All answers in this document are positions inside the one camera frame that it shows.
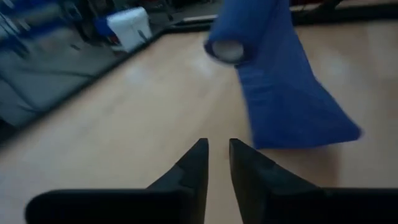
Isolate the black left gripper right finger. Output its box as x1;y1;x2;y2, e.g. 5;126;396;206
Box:
229;138;398;224

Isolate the white trash bin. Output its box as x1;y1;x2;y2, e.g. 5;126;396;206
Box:
107;6;153;53

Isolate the blue bandage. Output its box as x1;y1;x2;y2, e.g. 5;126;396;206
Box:
203;0;363;150

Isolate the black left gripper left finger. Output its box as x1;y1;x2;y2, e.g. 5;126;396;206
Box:
24;138;210;224

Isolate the blue tote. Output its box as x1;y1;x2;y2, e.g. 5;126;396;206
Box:
92;14;113;40

